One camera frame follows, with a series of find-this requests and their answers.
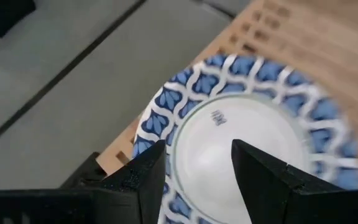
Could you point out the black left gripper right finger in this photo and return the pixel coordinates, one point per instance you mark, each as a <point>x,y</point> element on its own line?
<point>278,196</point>

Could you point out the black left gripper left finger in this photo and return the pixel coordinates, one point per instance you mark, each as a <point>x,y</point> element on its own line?
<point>135,199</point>

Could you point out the blue patterned white plate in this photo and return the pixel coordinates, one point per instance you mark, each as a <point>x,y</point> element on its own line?
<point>244,130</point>

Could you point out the slatted wooden shelf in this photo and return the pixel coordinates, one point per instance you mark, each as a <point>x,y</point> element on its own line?
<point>322,37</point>

